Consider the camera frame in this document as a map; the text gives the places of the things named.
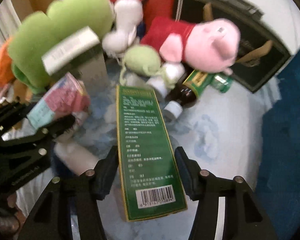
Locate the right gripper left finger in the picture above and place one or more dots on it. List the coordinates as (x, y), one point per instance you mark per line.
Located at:
(50, 218)

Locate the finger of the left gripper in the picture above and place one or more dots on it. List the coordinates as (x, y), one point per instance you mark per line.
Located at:
(43, 135)
(11, 114)

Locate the white cylinder roll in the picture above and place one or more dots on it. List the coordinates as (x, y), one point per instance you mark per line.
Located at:
(75, 157)

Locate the pink white medicine box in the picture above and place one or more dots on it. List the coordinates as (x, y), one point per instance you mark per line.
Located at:
(67, 96)

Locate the green medicine box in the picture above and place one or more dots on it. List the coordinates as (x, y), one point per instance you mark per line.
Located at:
(150, 181)

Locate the white green carton box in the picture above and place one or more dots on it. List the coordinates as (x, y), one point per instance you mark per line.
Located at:
(81, 55)

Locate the small green frog plush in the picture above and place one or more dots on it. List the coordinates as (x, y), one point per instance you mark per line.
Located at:
(142, 60)

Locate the large pink pig plush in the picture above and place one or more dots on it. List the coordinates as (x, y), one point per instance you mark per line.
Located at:
(6, 74)

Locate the blue plastic storage crate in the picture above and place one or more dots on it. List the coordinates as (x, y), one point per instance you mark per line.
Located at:
(278, 183)

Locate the large green plush toy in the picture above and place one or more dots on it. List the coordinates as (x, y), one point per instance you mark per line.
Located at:
(41, 31)

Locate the brown glass medicine bottle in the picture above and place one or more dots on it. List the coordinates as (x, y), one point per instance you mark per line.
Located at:
(186, 94)

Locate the white plush toy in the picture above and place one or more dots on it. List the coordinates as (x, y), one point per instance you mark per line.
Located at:
(128, 15)

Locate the black framed box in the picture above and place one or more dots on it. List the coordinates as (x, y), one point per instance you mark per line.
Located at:
(261, 53)

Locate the red dress pig plush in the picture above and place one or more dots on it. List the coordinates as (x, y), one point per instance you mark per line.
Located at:
(209, 47)

